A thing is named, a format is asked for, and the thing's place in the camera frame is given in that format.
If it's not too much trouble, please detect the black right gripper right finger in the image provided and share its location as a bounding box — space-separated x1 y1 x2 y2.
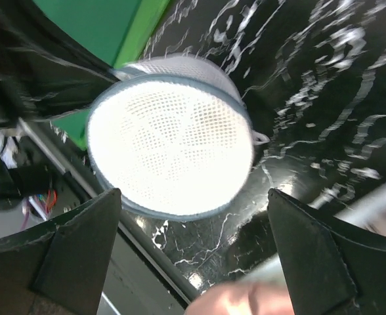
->
268 189 386 314

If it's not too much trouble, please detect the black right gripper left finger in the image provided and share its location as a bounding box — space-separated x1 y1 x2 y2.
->
0 189 121 314

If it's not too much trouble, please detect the white mesh laundry bag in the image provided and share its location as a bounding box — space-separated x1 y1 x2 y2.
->
86 54 269 221

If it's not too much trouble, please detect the pink satin bra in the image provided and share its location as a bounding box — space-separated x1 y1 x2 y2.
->
185 282 294 315

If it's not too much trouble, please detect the green binder folder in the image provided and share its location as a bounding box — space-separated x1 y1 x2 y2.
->
32 0 177 152

